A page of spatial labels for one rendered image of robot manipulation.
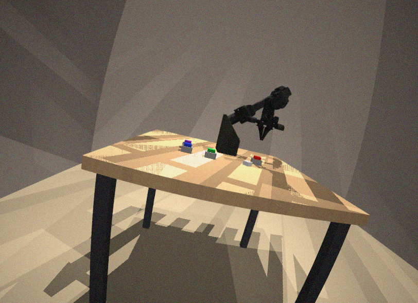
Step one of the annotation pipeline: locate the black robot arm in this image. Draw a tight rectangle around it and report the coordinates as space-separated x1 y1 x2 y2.
228 86 291 125

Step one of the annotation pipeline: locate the red button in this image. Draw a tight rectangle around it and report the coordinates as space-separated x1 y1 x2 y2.
250 156 263 166

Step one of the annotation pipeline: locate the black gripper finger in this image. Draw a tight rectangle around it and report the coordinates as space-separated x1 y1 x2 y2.
262 127 273 140
256 125 264 140

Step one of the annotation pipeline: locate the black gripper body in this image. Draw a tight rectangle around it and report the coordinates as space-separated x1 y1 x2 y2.
246 108 285 131

